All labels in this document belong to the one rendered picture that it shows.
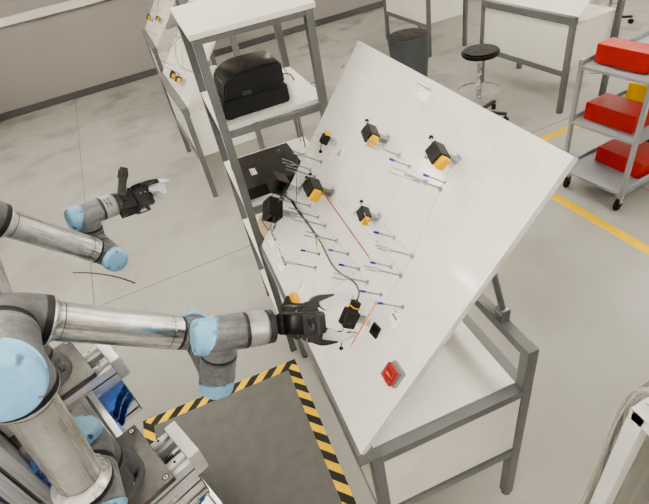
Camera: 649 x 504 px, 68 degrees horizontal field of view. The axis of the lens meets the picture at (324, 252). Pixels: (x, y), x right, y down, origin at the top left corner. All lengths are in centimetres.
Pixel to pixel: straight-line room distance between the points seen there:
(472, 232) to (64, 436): 102
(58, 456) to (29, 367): 23
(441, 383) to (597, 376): 129
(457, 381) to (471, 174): 77
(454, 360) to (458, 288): 58
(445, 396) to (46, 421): 123
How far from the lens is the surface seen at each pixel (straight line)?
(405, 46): 568
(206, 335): 97
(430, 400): 176
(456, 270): 134
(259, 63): 220
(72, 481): 110
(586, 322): 316
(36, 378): 87
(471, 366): 185
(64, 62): 862
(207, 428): 286
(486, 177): 135
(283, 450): 266
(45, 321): 100
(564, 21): 510
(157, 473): 139
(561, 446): 266
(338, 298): 107
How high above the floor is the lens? 228
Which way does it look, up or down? 39 degrees down
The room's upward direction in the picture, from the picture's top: 12 degrees counter-clockwise
